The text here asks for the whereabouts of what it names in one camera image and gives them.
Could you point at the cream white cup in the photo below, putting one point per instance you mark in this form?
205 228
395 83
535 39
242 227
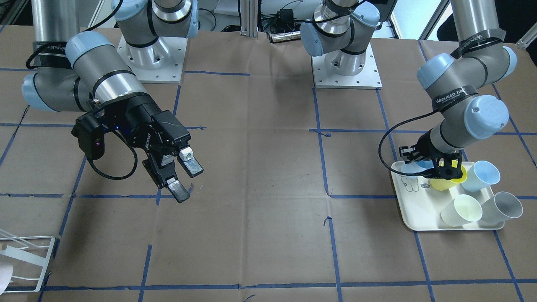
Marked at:
462 210

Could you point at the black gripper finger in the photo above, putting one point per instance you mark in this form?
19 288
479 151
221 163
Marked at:
409 154
166 176
189 162

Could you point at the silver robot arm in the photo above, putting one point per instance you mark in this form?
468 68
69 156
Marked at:
81 71
345 28

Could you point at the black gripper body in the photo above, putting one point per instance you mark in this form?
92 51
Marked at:
135 114
426 145

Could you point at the light blue cup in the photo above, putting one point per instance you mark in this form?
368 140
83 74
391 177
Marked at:
481 175

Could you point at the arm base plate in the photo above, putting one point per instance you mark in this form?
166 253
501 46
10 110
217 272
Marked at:
339 70
161 62

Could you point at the grey plastic cup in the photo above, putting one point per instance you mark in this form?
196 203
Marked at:
501 207

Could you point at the cream plastic tray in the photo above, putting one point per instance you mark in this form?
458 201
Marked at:
421 205

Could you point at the silver metal cylinder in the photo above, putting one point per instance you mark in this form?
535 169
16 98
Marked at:
284 37

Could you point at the white wire cup rack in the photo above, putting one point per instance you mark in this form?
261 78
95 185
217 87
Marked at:
30 257

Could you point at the yellow plastic cup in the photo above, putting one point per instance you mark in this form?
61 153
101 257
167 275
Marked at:
443 184

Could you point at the pink plastic cup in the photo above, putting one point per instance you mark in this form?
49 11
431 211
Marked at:
6 271

